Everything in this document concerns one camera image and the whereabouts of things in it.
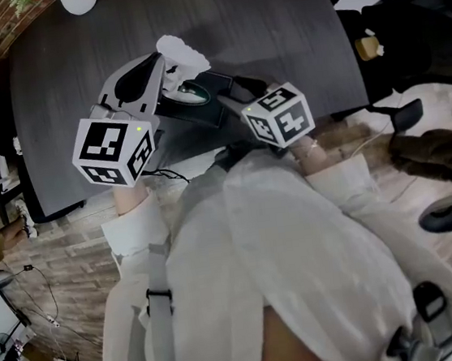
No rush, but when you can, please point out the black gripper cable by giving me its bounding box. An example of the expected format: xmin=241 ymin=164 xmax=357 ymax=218
xmin=149 ymin=164 xmax=191 ymax=188

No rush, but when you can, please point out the person's white clothing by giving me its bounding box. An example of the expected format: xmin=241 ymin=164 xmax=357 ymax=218
xmin=77 ymin=123 xmax=452 ymax=361

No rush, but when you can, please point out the small white object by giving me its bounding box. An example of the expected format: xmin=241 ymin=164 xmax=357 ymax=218
xmin=11 ymin=135 xmax=26 ymax=157

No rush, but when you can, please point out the black floor cable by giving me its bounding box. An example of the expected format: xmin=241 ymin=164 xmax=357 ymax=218
xmin=13 ymin=260 xmax=62 ymax=333

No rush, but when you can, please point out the grey shoulder strap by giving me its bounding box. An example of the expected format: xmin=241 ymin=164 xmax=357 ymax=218
xmin=140 ymin=242 xmax=182 ymax=361
xmin=380 ymin=278 xmax=452 ymax=361

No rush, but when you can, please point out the grey and black chair armrest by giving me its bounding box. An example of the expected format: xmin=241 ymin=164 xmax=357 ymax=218
xmin=415 ymin=195 xmax=452 ymax=237

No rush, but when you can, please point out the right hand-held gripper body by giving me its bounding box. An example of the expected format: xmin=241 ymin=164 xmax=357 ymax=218
xmin=238 ymin=79 xmax=318 ymax=153

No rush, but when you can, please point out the small yellow object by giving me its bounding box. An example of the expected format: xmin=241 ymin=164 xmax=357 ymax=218
xmin=352 ymin=25 xmax=387 ymax=62

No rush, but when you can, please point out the person's right forearm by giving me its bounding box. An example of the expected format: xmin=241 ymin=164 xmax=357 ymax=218
xmin=290 ymin=132 xmax=330 ymax=176

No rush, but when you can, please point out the person's left forearm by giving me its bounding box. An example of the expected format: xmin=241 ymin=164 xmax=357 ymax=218
xmin=111 ymin=178 xmax=153 ymax=217

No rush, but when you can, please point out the person's chest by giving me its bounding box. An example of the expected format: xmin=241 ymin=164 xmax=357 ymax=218
xmin=257 ymin=299 xmax=322 ymax=361

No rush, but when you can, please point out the white vase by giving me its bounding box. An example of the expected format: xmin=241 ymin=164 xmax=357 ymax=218
xmin=58 ymin=0 xmax=100 ymax=18

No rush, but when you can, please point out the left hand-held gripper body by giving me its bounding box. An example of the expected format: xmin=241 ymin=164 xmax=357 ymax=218
xmin=65 ymin=97 xmax=169 ymax=194

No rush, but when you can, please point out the white tissue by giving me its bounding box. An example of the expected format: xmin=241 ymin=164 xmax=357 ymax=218
xmin=153 ymin=29 xmax=215 ymax=98

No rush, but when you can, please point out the black tissue box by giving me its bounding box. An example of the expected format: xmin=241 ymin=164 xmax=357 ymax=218
xmin=150 ymin=66 xmax=244 ymax=136

